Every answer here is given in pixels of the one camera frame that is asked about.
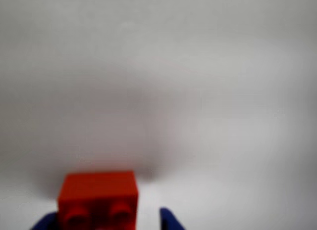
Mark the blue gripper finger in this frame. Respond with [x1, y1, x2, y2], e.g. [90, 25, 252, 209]
[159, 207, 188, 230]
[29, 211, 61, 230]

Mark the red 2x2 toy block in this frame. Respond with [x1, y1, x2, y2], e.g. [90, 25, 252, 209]
[57, 171, 139, 230]

